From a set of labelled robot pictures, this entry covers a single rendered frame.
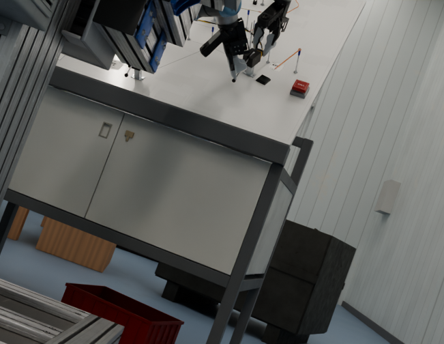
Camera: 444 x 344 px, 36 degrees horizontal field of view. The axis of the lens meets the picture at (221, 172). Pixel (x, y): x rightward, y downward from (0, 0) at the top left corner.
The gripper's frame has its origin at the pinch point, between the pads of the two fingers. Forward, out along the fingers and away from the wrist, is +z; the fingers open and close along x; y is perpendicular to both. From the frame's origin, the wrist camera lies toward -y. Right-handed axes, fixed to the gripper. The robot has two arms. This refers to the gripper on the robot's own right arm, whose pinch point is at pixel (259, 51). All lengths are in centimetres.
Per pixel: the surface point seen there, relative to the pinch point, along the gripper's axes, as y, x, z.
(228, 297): -42, -39, 67
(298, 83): -0.4, -18.7, 4.2
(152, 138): -35, 11, 35
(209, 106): -24.0, -0.4, 18.8
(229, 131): -28.6, -12.7, 21.6
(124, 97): -37, 25, 26
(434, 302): 339, -82, 212
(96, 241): 86, 97, 173
